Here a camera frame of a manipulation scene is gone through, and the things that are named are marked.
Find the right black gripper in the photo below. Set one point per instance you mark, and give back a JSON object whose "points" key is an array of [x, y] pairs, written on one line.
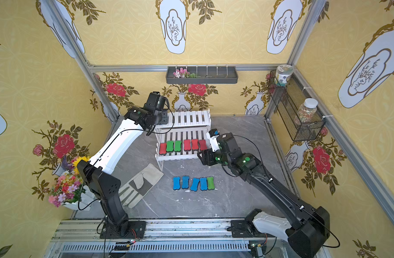
{"points": [[206, 157]]}

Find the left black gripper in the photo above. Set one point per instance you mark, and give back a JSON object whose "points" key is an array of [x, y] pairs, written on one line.
{"points": [[163, 117]]}

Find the red eraser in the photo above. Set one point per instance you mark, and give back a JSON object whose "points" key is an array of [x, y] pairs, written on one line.
{"points": [[202, 145], [195, 144], [187, 145], [162, 149]]}

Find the green eraser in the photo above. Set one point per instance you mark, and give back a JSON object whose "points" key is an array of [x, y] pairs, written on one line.
{"points": [[211, 185], [170, 146], [178, 146]]}

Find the blue eraser top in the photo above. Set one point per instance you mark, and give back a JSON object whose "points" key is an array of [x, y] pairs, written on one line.
{"points": [[195, 184], [185, 182], [176, 183], [203, 184]]}

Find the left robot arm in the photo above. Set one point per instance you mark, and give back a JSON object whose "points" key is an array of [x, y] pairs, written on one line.
{"points": [[97, 172]]}

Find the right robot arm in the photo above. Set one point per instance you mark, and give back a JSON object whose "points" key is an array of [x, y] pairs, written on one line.
{"points": [[309, 227]]}

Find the white two-tier slatted shelf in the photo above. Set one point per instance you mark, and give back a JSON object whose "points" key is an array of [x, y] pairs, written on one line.
{"points": [[181, 126]]}

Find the pink artificial flowers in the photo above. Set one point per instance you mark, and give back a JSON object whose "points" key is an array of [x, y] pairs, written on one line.
{"points": [[184, 73]]}

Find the white grey work glove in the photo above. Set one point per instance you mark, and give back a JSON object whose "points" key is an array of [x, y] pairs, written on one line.
{"points": [[134, 191]]}

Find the clear jar white lid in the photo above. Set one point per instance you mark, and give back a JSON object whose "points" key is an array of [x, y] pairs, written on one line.
{"points": [[306, 111]]}

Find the jar with patterned label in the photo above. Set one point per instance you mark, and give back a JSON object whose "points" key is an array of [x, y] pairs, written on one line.
{"points": [[283, 74]]}

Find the colourful flower bouquet basket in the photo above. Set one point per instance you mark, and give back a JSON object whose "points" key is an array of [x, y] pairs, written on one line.
{"points": [[68, 189]]}

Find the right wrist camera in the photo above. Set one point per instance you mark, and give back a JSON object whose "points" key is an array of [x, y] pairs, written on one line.
{"points": [[212, 136]]}

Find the dark grey wall tray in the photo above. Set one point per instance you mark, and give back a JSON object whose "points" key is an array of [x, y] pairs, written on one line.
{"points": [[207, 74]]}

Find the metal base rail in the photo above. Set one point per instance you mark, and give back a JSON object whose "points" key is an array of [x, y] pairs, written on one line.
{"points": [[174, 235]]}

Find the black wire wall basket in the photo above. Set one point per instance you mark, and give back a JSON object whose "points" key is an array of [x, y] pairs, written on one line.
{"points": [[286, 103]]}

